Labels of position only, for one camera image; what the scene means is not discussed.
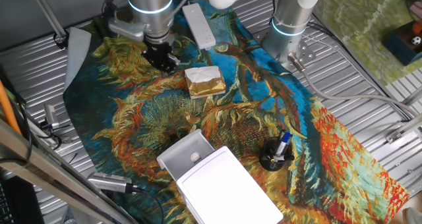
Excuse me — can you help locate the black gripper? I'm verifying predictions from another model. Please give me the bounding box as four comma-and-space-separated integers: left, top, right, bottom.
141, 41, 181, 75

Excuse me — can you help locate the gold and white tissue pack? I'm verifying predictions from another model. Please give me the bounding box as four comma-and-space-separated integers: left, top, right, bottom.
183, 65, 227, 99

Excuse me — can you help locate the white power strip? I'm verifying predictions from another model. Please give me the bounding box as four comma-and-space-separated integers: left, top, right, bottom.
181, 3, 217, 51

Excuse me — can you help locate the sunflower painting cloth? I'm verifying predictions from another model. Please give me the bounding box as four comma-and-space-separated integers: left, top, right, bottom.
63, 0, 409, 224

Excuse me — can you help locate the grey tripod pole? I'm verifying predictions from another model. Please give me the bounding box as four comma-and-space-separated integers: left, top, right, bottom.
28, 0, 70, 49

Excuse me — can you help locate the black pen holder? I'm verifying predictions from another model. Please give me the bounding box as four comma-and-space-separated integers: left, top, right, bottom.
258, 136, 295, 172

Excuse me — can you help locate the blue capped marker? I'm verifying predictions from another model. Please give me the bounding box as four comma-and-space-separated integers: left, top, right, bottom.
275, 130, 293, 157

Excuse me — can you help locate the white plastic lidded box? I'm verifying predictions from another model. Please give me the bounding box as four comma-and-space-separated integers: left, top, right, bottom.
175, 146, 284, 224

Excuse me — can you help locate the black monitor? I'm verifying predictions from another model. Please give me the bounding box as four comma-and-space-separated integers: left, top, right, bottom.
0, 176, 44, 224

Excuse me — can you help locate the dark blue box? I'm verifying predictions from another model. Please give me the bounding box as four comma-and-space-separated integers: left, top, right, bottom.
382, 19, 422, 66

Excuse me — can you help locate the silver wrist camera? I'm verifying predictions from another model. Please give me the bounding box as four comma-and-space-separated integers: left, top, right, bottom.
107, 0, 148, 42

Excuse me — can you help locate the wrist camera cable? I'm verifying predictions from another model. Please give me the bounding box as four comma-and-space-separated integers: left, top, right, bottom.
171, 0, 195, 19

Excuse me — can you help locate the finned silver camera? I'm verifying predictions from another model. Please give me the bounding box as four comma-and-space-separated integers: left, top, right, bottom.
87, 171, 142, 194

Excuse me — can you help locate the black camera cable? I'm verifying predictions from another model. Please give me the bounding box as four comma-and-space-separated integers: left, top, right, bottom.
131, 186, 165, 224

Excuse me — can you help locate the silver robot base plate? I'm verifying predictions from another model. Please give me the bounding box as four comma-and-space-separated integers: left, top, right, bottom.
253, 32, 317, 72

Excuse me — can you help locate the aluminium frame bar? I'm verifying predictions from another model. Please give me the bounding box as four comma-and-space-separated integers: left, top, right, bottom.
0, 118, 139, 224

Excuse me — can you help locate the orange cable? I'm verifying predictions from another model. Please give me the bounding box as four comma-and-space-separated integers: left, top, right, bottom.
0, 80, 22, 136

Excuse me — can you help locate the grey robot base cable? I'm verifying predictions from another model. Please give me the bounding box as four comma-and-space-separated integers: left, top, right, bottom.
287, 51, 419, 118

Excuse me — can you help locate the aluminium corner bracket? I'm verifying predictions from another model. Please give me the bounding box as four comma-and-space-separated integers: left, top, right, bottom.
385, 113, 422, 144

